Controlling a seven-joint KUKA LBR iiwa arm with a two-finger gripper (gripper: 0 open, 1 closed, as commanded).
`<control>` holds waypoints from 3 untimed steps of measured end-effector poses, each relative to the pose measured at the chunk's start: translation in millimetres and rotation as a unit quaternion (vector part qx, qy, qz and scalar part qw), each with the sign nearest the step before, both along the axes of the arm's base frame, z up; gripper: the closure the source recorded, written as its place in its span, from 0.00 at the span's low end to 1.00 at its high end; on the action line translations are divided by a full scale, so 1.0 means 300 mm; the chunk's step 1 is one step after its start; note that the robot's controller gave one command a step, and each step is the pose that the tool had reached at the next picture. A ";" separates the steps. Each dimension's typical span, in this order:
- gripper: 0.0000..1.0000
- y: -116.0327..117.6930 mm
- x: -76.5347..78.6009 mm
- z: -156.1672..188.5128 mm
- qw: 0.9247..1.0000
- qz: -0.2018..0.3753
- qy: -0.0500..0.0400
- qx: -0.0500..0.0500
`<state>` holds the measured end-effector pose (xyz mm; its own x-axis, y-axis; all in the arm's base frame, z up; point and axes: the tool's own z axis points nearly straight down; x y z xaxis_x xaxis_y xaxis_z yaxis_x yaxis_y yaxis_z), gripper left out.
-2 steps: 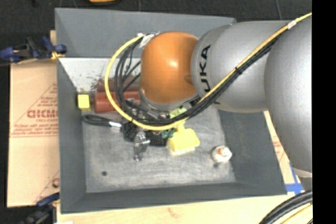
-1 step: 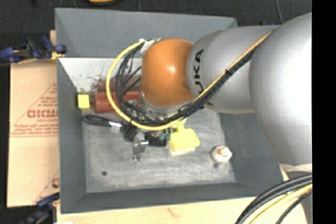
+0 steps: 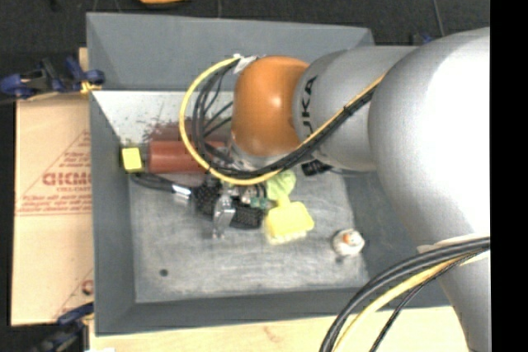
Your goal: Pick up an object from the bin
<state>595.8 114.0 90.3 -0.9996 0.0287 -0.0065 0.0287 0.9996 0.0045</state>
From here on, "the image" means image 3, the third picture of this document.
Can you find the black cylinder on white bracket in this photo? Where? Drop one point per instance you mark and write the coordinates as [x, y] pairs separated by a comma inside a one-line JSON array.
[[315, 169]]

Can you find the black mesh object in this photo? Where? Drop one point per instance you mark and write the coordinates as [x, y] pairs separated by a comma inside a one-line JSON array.
[[247, 218]]

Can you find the light green cloth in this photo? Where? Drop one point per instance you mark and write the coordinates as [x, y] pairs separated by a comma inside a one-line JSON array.
[[282, 183]]

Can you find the white and orange toy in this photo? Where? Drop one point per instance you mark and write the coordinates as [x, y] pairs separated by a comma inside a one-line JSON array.
[[348, 242]]

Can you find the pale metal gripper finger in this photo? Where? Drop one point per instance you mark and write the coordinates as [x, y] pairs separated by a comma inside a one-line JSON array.
[[218, 224], [229, 210]]

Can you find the brown cardboard board, red print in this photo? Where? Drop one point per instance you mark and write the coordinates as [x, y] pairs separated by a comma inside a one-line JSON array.
[[49, 218]]

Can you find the yellow square block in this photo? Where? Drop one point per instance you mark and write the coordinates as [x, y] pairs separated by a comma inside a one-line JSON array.
[[132, 159]]

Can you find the red-brown flat block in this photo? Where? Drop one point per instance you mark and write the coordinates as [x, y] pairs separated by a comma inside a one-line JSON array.
[[173, 156]]

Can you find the grey metal bin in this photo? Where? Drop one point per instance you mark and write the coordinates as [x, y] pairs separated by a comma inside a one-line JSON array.
[[247, 272]]

